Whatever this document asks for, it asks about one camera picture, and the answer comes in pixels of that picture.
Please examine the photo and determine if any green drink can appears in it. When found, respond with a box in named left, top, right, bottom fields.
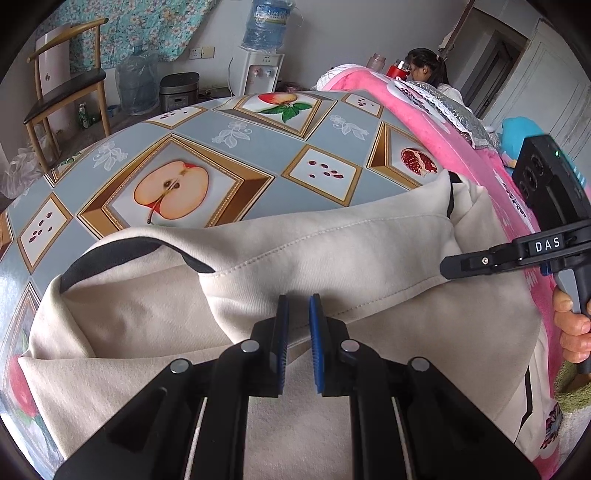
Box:
left=77, top=102, right=92, bottom=130

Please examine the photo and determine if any red thermos bottle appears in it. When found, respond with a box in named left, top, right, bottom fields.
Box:
left=386, top=60, right=410, bottom=80

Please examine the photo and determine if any empty clear water jug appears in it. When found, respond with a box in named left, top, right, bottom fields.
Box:
left=115, top=45, right=159, bottom=116

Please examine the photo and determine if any person's right hand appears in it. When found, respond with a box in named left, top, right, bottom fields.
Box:
left=552, top=287, right=590, bottom=364

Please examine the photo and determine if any blue plush pillow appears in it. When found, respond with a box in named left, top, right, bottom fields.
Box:
left=500, top=116, right=544, bottom=168

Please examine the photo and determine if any cream zip-up jacket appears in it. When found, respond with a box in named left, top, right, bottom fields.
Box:
left=17, top=169, right=567, bottom=480

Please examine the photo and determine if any blue water jug on dispenser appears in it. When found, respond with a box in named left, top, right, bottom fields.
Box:
left=242, top=0, right=294, bottom=53

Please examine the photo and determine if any black rice cooker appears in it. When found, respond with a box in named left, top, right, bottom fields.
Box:
left=159, top=72, right=200, bottom=113

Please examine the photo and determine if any white plastic bag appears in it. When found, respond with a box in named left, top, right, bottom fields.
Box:
left=1, top=144, right=45, bottom=199

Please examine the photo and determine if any seated dark-haired person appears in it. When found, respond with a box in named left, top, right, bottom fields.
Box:
left=405, top=48, right=464, bottom=104

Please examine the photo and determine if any fruit-pattern blue bedsheet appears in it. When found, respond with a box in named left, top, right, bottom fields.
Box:
left=1, top=92, right=441, bottom=479

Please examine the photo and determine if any wooden chair black seat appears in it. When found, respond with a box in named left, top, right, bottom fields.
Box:
left=23, top=17, right=111, bottom=174

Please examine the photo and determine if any pink floral blanket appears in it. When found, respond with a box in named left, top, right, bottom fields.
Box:
left=315, top=64, right=563, bottom=479

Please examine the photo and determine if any white cylindrical air purifier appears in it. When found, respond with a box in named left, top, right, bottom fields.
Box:
left=35, top=23, right=77, bottom=141

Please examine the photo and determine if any floral teal wall cloth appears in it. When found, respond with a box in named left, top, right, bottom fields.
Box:
left=35, top=0, right=217, bottom=69

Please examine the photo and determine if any grey lace-trimmed pillow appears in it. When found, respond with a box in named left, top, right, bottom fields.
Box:
left=394, top=79, right=495, bottom=149

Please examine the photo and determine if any white wall socket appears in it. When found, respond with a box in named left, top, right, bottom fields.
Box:
left=188, top=46, right=215, bottom=60

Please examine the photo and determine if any pink transparent bottle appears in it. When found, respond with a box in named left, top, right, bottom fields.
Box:
left=366, top=53, right=386, bottom=73

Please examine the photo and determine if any white fuzzy green-cuffed sleeve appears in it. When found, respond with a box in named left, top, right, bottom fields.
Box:
left=554, top=361, right=590, bottom=465

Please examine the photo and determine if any white water dispenser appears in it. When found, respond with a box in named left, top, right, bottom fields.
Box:
left=228, top=46, right=284, bottom=96

